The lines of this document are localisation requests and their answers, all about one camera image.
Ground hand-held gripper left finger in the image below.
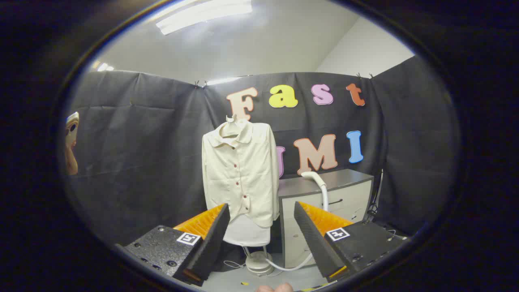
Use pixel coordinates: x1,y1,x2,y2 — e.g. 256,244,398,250
116,203,231,286

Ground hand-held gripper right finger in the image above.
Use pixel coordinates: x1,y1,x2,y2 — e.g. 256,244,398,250
294,201,408,283

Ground white garment steamer hose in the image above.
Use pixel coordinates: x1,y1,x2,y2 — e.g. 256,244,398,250
266,185,330,272

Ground white garment steamer base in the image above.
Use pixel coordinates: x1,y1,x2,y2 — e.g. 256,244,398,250
242,245,276,277

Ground white garment steamer head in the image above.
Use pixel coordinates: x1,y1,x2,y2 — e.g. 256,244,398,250
301,171,326,188

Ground cream button-up shirt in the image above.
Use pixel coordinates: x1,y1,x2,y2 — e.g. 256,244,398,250
202,118,280,228

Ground white clothes hanger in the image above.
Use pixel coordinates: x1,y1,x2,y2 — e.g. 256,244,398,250
222,114,240,137

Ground white ironing pad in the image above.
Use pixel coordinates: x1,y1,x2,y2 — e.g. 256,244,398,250
223,214,272,247

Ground white cabinet with grey top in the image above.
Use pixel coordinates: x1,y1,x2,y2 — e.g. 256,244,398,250
278,169,374,269

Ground black hanging cables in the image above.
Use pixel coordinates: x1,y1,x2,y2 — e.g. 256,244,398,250
366,170,384,221

